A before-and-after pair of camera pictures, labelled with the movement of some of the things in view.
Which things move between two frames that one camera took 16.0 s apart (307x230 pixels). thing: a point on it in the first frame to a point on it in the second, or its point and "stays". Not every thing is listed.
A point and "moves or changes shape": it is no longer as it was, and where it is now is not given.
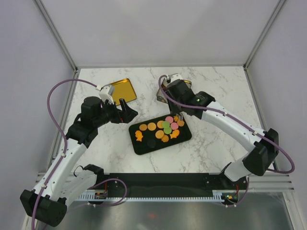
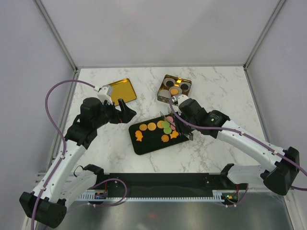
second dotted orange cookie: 159,124 stays
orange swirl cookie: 165,138 stays
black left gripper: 124,116 stays
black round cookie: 151,143 moves or changes shape
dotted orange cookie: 159,134 moves or changes shape
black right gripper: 173,109 to 180,127
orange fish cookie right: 175,133 stays
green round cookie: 165,124 stays
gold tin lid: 123,89 stays
